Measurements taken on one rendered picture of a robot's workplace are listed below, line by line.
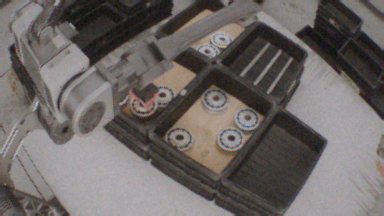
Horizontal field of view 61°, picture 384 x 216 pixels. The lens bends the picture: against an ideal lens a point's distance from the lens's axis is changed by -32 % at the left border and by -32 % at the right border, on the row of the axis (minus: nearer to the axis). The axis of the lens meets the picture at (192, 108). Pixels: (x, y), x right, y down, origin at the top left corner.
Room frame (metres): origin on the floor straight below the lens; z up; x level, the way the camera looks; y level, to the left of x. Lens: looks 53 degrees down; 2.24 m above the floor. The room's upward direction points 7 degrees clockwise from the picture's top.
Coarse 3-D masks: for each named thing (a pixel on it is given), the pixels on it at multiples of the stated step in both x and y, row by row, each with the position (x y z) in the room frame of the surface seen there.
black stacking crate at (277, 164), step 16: (272, 128) 1.03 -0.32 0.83; (288, 128) 1.02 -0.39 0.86; (304, 128) 0.98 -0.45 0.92; (256, 144) 0.91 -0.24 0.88; (272, 144) 0.95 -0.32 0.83; (288, 144) 0.96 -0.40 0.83; (304, 144) 0.96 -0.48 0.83; (320, 144) 0.93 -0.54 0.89; (256, 160) 0.88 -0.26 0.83; (272, 160) 0.88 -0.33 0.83; (288, 160) 0.88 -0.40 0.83; (304, 160) 0.88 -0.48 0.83; (240, 176) 0.80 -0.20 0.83; (256, 176) 0.80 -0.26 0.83; (272, 176) 0.80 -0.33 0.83; (288, 176) 0.80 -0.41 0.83; (304, 176) 0.80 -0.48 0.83; (224, 192) 0.72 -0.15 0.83; (256, 192) 0.73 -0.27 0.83; (272, 192) 0.73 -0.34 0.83; (288, 192) 0.73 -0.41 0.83; (256, 208) 0.65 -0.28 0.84
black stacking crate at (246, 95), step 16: (208, 80) 1.17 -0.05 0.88; (224, 80) 1.18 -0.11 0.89; (192, 96) 1.09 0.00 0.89; (240, 96) 1.14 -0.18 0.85; (256, 96) 1.11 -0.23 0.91; (176, 112) 1.00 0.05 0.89; (160, 128) 0.93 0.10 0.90; (176, 160) 0.82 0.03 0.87; (192, 176) 0.79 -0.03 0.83; (208, 176) 0.76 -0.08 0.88
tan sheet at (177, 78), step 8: (176, 64) 1.28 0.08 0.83; (168, 72) 1.24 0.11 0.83; (176, 72) 1.24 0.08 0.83; (184, 72) 1.25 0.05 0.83; (192, 72) 1.25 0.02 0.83; (160, 80) 1.19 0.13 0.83; (168, 80) 1.20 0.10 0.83; (176, 80) 1.20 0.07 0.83; (184, 80) 1.20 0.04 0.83; (176, 88) 1.16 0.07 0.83; (128, 104) 1.06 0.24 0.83; (128, 112) 1.02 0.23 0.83
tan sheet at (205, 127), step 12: (228, 96) 1.15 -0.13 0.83; (192, 108) 1.08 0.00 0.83; (240, 108) 1.10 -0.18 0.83; (180, 120) 1.02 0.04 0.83; (192, 120) 1.02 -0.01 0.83; (204, 120) 1.03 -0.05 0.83; (216, 120) 1.04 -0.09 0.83; (228, 120) 1.04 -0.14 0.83; (192, 132) 0.97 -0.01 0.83; (204, 132) 0.98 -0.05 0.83; (216, 132) 0.98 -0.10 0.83; (204, 144) 0.93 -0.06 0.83; (192, 156) 0.87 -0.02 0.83; (204, 156) 0.88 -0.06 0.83; (216, 156) 0.88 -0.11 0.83; (228, 156) 0.88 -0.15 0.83; (216, 168) 0.83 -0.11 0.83
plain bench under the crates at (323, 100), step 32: (288, 32) 1.79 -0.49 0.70; (320, 64) 1.59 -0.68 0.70; (320, 96) 1.35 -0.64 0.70; (352, 96) 1.40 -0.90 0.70; (320, 128) 1.15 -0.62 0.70; (352, 128) 1.17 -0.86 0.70; (32, 160) 0.75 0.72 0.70; (64, 160) 0.80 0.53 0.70; (96, 160) 0.85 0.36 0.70; (128, 160) 0.88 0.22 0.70; (320, 160) 0.97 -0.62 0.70; (352, 160) 0.97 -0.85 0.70; (64, 192) 0.64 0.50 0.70; (96, 192) 0.69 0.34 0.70; (128, 192) 0.73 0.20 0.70; (160, 192) 0.76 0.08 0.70; (192, 192) 0.78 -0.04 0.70; (320, 192) 0.79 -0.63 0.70; (352, 192) 0.78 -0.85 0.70
